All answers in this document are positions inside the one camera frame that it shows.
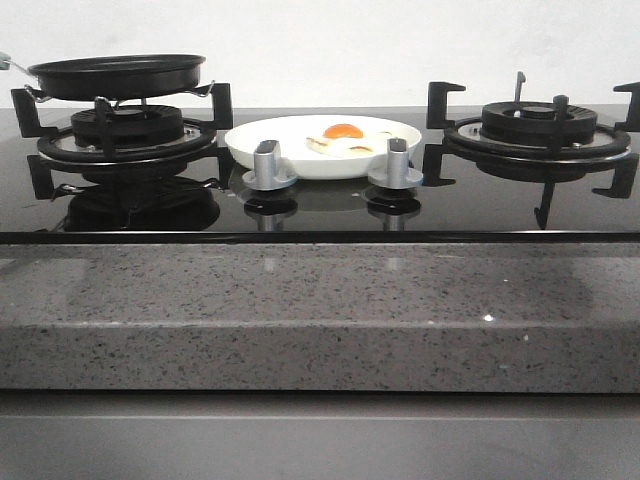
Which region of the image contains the white round plate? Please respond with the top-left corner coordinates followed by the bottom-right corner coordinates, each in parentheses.
top-left (225, 114), bottom-right (422, 180)

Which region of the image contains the fried egg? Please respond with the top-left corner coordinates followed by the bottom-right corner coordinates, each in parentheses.
top-left (305, 123), bottom-right (393, 158)

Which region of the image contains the black frying pan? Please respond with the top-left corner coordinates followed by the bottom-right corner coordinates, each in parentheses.
top-left (26, 54), bottom-right (206, 101)

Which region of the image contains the silver stove knob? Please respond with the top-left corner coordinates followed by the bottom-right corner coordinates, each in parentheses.
top-left (242, 140), bottom-right (298, 192)
top-left (368, 138), bottom-right (423, 190)

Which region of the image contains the black glass gas cooktop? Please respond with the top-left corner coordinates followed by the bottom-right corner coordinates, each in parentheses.
top-left (1, 109), bottom-right (639, 244)

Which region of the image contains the black burner with pan support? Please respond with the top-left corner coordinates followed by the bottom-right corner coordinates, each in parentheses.
top-left (11, 82), bottom-right (234, 199)

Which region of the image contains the grey cabinet front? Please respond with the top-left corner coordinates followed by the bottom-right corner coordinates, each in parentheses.
top-left (1, 392), bottom-right (639, 479)

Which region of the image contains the wire pan reducer ring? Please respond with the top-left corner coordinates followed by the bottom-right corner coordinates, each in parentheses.
top-left (23, 79), bottom-right (217, 107)

